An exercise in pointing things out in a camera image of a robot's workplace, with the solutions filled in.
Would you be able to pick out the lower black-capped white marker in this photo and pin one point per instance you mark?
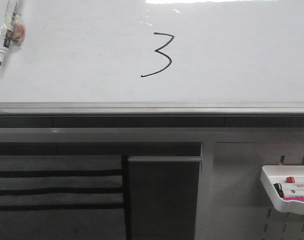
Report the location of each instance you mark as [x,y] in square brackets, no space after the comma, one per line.
[291,193]

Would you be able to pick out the red-capped white marker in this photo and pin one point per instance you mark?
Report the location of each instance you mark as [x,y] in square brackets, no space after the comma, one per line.
[295,180]

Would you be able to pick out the grey aluminium whiteboard tray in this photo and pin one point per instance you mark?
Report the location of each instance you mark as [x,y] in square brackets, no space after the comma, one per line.
[152,108]

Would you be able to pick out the white plastic marker bin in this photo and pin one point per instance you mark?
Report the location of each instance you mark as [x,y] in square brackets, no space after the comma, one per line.
[271,174]

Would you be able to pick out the black-capped white marker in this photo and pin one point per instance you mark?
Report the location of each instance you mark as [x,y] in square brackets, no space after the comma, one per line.
[288,186]
[291,193]

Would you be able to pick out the upper black-capped white marker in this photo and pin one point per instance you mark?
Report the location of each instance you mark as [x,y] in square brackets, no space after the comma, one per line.
[288,186]

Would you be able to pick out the white metal pegboard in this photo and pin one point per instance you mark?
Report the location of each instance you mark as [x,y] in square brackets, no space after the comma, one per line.
[237,206]

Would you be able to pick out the dark grey panel board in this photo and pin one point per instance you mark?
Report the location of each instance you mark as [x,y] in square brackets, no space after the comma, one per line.
[163,194]

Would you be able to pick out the white whiteboard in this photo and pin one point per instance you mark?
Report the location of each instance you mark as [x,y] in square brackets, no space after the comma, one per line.
[140,51]

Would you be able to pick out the white black-tipped whiteboard marker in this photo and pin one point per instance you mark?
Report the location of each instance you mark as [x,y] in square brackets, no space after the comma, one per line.
[12,31]

